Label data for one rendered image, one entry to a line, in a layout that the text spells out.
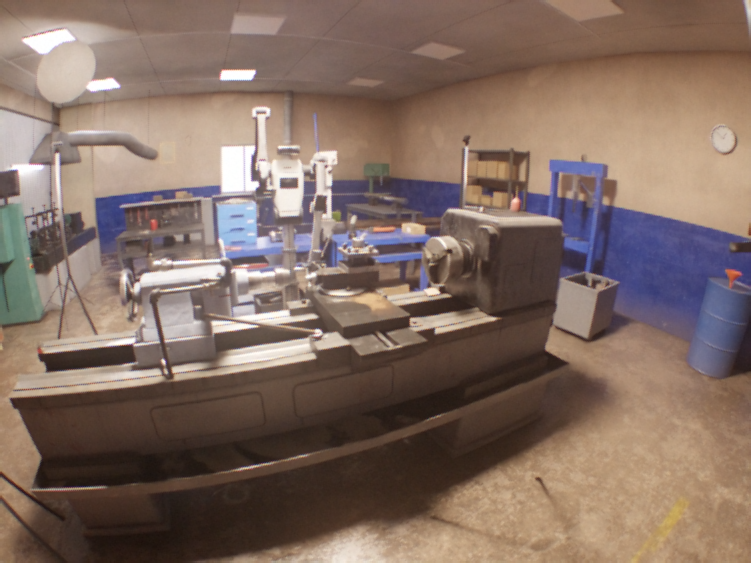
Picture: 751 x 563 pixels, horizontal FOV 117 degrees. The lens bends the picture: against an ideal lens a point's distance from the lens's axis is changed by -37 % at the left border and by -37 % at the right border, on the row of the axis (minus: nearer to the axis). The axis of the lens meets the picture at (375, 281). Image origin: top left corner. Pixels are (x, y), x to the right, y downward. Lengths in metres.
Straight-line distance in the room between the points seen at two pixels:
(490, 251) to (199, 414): 1.50
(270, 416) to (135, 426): 0.58
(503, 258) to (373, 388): 0.90
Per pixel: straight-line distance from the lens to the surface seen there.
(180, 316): 1.51
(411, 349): 1.50
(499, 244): 1.85
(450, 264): 1.82
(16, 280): 5.28
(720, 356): 4.12
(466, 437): 2.22
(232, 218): 3.46
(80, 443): 1.75
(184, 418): 1.56
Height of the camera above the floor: 1.55
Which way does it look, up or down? 17 degrees down
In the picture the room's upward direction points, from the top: 1 degrees clockwise
